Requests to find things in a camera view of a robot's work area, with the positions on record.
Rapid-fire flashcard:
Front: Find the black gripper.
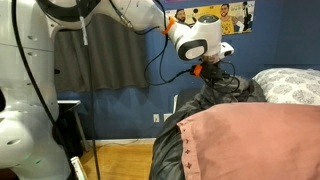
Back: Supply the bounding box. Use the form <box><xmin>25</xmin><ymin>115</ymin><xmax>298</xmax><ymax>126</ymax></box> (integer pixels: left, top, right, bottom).
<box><xmin>199</xmin><ymin>61</ymin><xmax>226</xmax><ymax>82</ymax></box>

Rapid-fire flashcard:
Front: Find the black mattress sheet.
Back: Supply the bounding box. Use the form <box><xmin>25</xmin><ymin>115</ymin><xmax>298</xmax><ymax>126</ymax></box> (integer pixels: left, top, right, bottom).
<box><xmin>175</xmin><ymin>87</ymin><xmax>204</xmax><ymax>111</ymax></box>

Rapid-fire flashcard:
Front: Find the blank white wall plate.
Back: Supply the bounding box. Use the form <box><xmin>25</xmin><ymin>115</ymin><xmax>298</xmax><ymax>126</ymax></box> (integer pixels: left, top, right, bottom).
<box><xmin>163</xmin><ymin>112</ymin><xmax>174</xmax><ymax>123</ymax></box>

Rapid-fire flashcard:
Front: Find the white bed frame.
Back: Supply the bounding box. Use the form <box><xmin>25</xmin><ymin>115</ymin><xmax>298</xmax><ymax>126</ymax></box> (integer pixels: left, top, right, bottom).
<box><xmin>172</xmin><ymin>94</ymin><xmax>180</xmax><ymax>114</ymax></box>

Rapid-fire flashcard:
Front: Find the basketball players poster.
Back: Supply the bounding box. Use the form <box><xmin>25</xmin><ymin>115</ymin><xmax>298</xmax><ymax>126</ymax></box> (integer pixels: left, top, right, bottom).
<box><xmin>165</xmin><ymin>0</ymin><xmax>256</xmax><ymax>36</ymax></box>

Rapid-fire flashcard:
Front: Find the white framed panel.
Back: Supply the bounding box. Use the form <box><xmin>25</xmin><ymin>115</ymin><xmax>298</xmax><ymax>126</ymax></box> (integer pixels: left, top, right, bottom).
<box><xmin>69</xmin><ymin>155</ymin><xmax>88</xmax><ymax>180</ymax></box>

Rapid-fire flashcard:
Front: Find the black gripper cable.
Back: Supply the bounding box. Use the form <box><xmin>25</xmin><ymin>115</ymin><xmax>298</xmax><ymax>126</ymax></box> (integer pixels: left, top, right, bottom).
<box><xmin>143</xmin><ymin>26</ymin><xmax>241</xmax><ymax>95</ymax></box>

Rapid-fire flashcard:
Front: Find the dark grey duvet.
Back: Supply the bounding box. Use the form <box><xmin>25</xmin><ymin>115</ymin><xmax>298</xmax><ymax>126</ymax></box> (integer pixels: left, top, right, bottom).
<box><xmin>148</xmin><ymin>74</ymin><xmax>268</xmax><ymax>180</ymax></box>

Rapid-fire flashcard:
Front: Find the dark grey curtain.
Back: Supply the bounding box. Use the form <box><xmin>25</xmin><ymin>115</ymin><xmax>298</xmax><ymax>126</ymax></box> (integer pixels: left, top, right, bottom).
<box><xmin>54</xmin><ymin>13</ymin><xmax>150</xmax><ymax>94</ymax></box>

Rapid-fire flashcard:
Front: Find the white baseboard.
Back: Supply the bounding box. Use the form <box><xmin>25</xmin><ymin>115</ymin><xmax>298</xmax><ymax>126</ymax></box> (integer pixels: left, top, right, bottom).
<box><xmin>86</xmin><ymin>137</ymin><xmax>158</xmax><ymax>148</ymax></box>

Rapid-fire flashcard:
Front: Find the pink pillow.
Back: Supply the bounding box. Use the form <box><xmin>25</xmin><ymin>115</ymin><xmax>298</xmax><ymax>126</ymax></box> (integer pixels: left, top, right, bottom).
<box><xmin>176</xmin><ymin>102</ymin><xmax>320</xmax><ymax>180</ymax></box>

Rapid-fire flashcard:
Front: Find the black side table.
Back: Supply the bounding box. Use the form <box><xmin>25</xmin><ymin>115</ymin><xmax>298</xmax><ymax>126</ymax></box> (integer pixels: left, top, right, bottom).
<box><xmin>57</xmin><ymin>99</ymin><xmax>90</xmax><ymax>153</ymax></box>

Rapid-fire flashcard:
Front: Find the white grey patterned pillow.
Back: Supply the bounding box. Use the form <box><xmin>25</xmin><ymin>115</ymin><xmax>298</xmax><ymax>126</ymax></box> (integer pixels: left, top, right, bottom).
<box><xmin>252</xmin><ymin>67</ymin><xmax>320</xmax><ymax>106</ymax></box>

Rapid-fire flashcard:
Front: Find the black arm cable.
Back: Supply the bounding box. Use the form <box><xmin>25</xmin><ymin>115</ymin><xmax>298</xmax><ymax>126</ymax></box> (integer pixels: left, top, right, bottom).
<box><xmin>10</xmin><ymin>0</ymin><xmax>102</xmax><ymax>180</ymax></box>

